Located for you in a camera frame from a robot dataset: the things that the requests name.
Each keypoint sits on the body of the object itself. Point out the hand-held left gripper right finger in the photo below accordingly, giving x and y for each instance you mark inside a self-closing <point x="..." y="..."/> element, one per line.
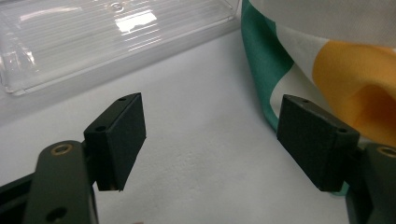
<point x="314" y="146"/>

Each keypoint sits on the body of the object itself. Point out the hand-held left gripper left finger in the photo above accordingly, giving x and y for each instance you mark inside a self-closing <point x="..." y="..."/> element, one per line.
<point x="120" y="140"/>

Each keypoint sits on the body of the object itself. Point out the clear plastic container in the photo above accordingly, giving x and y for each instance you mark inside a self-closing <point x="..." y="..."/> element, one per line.
<point x="93" y="40"/>

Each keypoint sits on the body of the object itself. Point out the white printed tote bag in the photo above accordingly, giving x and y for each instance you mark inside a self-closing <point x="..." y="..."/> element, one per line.
<point x="342" y="25"/>

